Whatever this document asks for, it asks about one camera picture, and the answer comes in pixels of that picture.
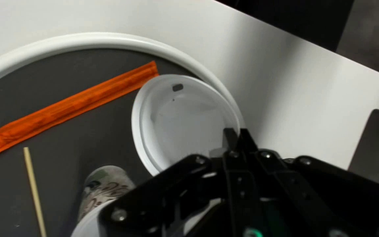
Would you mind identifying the white plastic cup lid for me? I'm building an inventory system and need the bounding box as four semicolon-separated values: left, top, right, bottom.
132;74;244;176

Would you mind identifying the wooden stir stick on tray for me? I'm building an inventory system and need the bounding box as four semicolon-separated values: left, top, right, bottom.
24;147;48;237

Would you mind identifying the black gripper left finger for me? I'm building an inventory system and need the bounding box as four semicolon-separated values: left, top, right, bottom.
100;128;239;237

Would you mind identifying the lidded patterned paper cup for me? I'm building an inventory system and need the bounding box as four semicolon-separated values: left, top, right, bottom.
71;166;136;237

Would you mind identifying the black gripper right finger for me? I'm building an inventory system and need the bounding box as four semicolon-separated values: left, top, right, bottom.
237;129;379;237

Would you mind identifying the round black white-rimmed tray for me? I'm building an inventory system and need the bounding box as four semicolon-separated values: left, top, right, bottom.
0;33;233;237

